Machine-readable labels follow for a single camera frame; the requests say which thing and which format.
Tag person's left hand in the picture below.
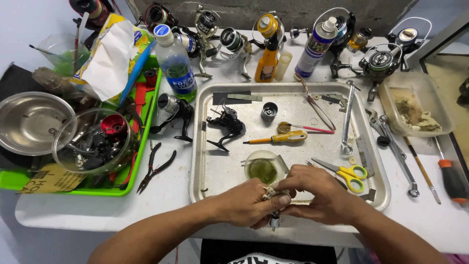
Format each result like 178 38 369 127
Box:
216 178 292 229

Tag person's right hand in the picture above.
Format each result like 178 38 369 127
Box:
273 164 362 230

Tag rag scrap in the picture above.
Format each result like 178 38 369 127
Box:
262 186 291 201

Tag small metal reel part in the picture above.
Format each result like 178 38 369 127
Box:
269 210 281 232

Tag large metal tray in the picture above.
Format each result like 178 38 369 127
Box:
189 81 391 213

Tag small bowl of green liquid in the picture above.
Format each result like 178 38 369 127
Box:
244 150 290 186

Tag person's black shirt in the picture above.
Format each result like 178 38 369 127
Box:
200 239 338 264

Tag black fishing reel body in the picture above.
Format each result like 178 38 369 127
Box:
206 104 247 153

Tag silver combination wrench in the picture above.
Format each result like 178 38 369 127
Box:
341 80 362 155

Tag long thin tweezers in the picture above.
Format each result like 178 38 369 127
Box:
295 73 337 131

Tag black needle-nose pliers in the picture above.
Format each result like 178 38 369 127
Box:
136 142 177 195

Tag silver adjustable wrench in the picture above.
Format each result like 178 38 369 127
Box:
365 109 407 160

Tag grey metal spool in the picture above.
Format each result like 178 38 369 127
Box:
261 102 278 122

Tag long wooden paintbrush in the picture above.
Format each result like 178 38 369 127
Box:
403 136 442 205

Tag grey sandpaper strip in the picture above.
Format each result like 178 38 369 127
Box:
227 94 264 102

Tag black and silver fishing reel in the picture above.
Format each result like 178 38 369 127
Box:
149 93 195 143

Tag green plastic tray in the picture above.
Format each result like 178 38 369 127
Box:
0 55 163 198

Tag orange and black screwdriver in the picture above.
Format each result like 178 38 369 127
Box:
434 136 469 205

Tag plastic container with rags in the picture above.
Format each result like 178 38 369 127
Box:
378 71 455 138

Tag translucent white cap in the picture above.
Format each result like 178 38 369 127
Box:
274 51 294 81

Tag orange oil bottle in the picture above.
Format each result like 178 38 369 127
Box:
255 32 279 83

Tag dark grey fishing reel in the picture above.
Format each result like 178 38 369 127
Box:
351 43 404 103

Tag red plastic tool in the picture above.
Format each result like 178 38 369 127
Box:
131 69 158 133

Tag clear bottle with blue label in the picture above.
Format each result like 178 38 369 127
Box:
153 24 198 103

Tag red reel spool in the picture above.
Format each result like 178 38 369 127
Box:
100 114 128 137

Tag white spray can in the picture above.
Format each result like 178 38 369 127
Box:
294 16 339 78

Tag silver reel with dark spool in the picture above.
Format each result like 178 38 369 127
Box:
218 27 254 81

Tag gold fishing reel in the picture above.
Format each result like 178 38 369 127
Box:
346 27 374 53

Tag glass bowl of reel parts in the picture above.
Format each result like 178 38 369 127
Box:
51 108 139 175

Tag blue plastic stick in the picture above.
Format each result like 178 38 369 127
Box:
119 40 157 108

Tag blue and black fishing reel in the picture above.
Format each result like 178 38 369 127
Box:
313 7 356 80

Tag black reel with white spool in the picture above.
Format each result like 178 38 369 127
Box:
171 26 202 60

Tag black reel with silver spool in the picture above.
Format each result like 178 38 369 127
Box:
385 17 433 72

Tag yellow fishing reel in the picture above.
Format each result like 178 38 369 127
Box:
252 10 287 50

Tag brown cardboard piece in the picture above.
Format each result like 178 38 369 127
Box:
17 163 87 194

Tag yellow printed plastic bag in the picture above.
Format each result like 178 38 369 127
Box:
70 13 157 107

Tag black reel with red trim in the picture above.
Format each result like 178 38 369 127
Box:
135 2 179 32

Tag stainless steel bowl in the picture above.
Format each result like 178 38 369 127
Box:
0 92 78 157

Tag clear cup with green liquid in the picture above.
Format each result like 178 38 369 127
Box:
37 34 92 78

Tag red and black fishing reel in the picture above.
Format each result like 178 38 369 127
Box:
68 0 116 31

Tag thin brush in cup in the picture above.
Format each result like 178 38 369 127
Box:
29 44 59 56

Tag yellow-handled scissors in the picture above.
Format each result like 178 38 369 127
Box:
311 158 368 194

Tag pink-handled small brush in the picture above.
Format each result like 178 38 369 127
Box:
286 123 335 135

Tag yellow-handled screwdriver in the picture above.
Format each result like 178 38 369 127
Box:
243 131 308 145

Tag long silver ring wrench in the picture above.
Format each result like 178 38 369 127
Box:
379 115 420 198

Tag black reel handle knob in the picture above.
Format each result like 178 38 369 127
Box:
289 26 310 40

